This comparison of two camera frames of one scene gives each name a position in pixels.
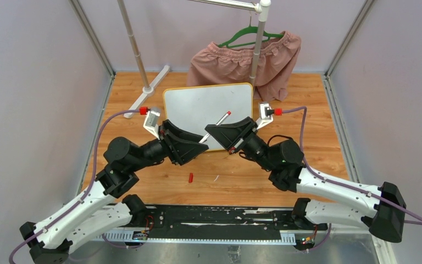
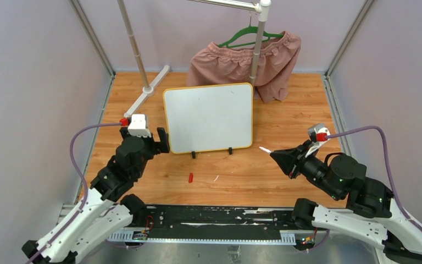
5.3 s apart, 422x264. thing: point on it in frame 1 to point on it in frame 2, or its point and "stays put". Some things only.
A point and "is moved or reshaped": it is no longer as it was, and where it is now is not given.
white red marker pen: (205, 137) is moved or reshaped
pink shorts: (213, 65) stays put
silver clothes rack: (260, 6) stays put
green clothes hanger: (231, 37) stays put
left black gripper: (185, 147) to (162, 146)
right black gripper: (226, 135) to (288, 160)
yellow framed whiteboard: (190, 109) stays put
